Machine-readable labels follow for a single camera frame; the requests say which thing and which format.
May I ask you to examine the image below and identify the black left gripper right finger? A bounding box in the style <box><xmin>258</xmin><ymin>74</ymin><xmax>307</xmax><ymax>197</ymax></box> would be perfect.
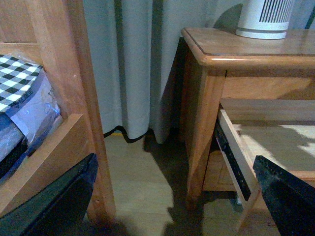
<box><xmin>253</xmin><ymin>155</ymin><xmax>315</xmax><ymax>236</ymax></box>

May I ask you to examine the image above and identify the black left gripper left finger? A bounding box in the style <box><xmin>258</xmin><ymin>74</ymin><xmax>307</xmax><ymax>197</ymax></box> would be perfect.
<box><xmin>0</xmin><ymin>153</ymin><xmax>98</xmax><ymax>236</ymax></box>

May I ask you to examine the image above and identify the wooden drawer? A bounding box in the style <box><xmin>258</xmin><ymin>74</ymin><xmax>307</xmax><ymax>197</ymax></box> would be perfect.
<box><xmin>213</xmin><ymin>99</ymin><xmax>315</xmax><ymax>233</ymax></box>

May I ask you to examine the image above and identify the plastic wrapped package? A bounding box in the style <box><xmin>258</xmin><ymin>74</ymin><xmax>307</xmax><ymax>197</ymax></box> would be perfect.
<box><xmin>0</xmin><ymin>70</ymin><xmax>62</xmax><ymax>181</ymax></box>

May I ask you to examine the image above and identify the black white checkered cloth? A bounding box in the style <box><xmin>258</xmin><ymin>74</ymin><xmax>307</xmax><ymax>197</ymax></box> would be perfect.
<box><xmin>0</xmin><ymin>55</ymin><xmax>43</xmax><ymax>113</ymax></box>

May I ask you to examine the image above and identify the wooden nightstand cabinet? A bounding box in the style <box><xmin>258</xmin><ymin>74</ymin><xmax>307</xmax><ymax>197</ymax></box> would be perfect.
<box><xmin>180</xmin><ymin>28</ymin><xmax>315</xmax><ymax>209</ymax></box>

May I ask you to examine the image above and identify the grey curtain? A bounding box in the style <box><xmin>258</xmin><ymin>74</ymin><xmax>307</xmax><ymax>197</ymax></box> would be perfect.
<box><xmin>82</xmin><ymin>0</ymin><xmax>315</xmax><ymax>145</ymax></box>

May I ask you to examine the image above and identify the white slatted air purifier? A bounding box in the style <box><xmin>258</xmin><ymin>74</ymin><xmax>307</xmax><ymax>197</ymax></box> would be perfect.
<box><xmin>236</xmin><ymin>0</ymin><xmax>294</xmax><ymax>40</ymax></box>

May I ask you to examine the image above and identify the black drawer slide rail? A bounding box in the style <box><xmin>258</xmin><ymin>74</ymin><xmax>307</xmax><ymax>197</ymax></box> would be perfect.
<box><xmin>214</xmin><ymin>121</ymin><xmax>251</xmax><ymax>201</ymax></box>

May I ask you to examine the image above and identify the wooden bed frame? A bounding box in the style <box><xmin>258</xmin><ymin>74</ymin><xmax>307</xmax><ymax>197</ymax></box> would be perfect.
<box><xmin>0</xmin><ymin>0</ymin><xmax>116</xmax><ymax>226</ymax></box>

